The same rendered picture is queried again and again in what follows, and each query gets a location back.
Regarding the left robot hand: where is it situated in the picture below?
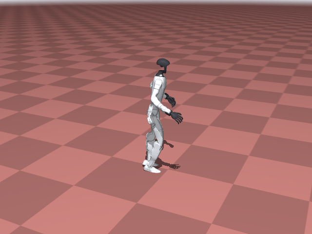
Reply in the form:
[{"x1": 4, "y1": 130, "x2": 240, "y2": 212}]
[{"x1": 165, "y1": 93, "x2": 176, "y2": 108}]

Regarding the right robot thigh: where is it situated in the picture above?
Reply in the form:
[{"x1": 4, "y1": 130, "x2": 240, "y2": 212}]
[{"x1": 147, "y1": 113, "x2": 164, "y2": 148}]

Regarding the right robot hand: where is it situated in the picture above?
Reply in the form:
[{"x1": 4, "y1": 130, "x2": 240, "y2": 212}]
[{"x1": 165, "y1": 110, "x2": 183, "y2": 124}]

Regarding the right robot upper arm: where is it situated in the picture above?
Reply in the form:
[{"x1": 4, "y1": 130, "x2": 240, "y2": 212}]
[{"x1": 151, "y1": 78, "x2": 162, "y2": 103}]

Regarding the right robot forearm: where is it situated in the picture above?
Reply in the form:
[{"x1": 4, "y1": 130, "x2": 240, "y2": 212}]
[{"x1": 152, "y1": 97, "x2": 171, "y2": 113}]

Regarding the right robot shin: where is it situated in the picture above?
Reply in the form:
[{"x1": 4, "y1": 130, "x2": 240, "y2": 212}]
[{"x1": 148, "y1": 143, "x2": 162, "y2": 168}]

